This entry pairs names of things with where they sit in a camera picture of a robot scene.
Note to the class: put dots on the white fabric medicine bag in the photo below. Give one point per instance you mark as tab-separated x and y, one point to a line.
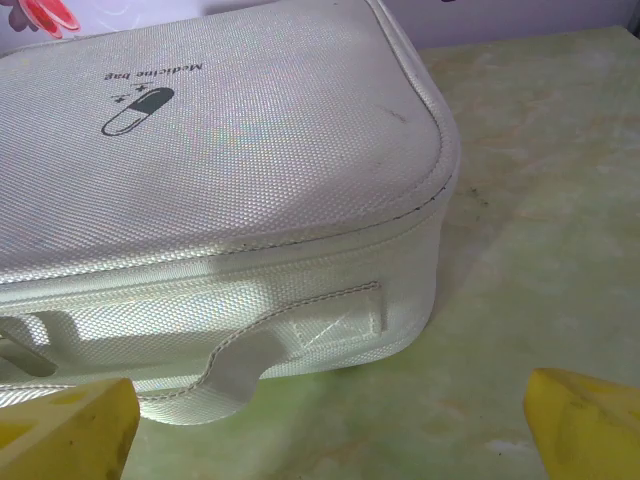
225	175

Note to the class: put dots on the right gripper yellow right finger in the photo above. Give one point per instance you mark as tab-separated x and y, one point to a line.
585	430

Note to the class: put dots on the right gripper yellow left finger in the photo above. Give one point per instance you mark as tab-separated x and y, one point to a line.
65	440

